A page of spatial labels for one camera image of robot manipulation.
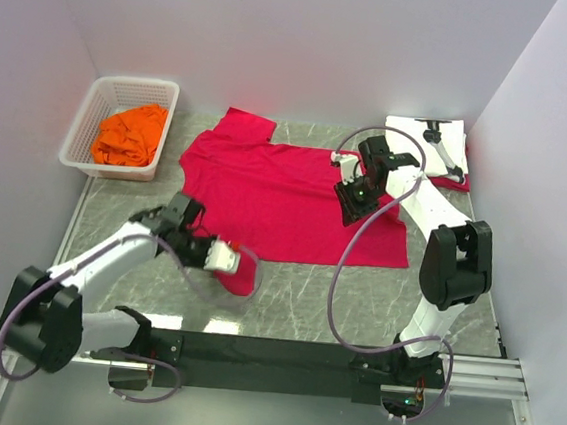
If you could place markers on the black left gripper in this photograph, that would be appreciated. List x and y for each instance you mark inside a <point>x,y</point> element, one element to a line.
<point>200,262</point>

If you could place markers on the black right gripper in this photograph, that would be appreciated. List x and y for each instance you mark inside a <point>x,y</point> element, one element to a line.
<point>351,211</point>

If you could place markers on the crimson red t shirt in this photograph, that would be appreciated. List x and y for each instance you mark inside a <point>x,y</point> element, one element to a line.
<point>276,200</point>

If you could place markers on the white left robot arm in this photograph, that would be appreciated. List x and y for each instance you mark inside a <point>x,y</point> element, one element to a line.
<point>44,319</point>

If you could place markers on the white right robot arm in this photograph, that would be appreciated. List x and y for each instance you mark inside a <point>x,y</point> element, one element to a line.
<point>457,263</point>

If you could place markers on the folded white printed t shirt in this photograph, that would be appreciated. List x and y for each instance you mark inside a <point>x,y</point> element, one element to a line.
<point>428,131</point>

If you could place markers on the folded red t shirt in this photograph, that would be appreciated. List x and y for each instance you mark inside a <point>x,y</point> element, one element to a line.
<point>449,183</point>

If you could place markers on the orange t shirt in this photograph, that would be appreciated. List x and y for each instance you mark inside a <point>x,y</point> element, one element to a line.
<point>130,138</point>

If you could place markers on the white plastic laundry basket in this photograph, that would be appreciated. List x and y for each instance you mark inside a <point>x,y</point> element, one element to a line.
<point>106,97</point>

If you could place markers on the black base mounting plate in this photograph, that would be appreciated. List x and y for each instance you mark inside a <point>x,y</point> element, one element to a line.
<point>221,361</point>

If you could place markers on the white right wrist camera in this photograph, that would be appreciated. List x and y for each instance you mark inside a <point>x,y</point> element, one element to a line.
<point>349,165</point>

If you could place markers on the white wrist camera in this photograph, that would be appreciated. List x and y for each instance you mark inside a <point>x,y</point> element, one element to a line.
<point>349,165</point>
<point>222,258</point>

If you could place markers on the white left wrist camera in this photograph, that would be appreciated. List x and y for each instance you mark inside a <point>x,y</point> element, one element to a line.
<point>222,258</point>

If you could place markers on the aluminium extrusion rail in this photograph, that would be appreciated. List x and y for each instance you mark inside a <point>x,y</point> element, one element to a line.
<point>487,376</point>

